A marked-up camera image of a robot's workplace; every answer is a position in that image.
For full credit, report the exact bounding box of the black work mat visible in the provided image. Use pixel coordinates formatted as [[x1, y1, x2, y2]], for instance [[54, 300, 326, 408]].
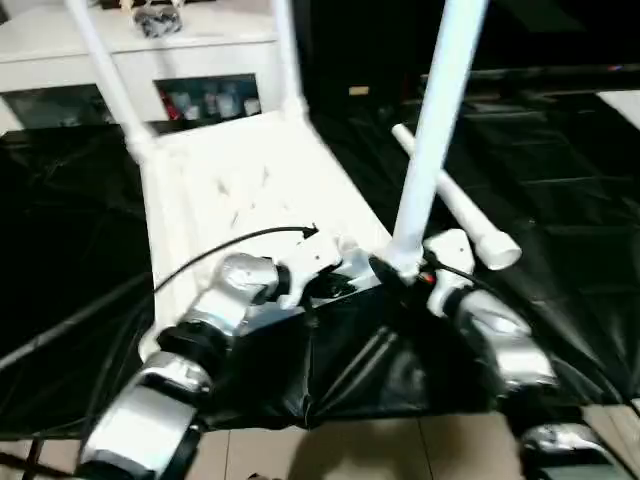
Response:
[[0, 88, 640, 441]]

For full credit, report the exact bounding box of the black flat screen panel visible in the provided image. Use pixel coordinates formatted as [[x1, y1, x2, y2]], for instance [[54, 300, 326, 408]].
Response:
[[470, 64, 640, 83]]

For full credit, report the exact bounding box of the white flat board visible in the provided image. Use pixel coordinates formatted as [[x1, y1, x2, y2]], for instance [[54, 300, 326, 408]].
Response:
[[598, 90, 640, 126]]

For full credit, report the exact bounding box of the small dark grey object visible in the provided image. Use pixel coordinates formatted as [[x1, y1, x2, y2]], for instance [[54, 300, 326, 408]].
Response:
[[134, 4, 188, 39]]

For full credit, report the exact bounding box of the white glass-door cabinet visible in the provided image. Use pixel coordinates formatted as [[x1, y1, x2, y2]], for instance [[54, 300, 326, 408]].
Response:
[[0, 0, 289, 131]]

